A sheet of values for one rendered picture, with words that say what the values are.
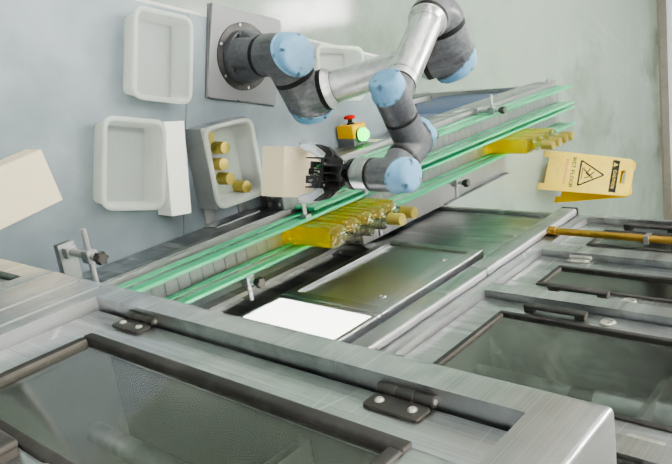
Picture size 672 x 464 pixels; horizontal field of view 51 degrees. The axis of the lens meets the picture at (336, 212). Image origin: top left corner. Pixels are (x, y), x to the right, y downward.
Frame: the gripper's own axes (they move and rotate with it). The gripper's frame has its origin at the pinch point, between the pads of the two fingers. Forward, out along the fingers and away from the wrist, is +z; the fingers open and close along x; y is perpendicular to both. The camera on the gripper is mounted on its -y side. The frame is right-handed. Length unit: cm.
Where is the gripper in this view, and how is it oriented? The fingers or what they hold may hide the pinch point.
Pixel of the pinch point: (301, 172)
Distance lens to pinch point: 172.6
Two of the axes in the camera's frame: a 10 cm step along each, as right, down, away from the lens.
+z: -7.4, -0.6, 6.7
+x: -0.3, 10.0, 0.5
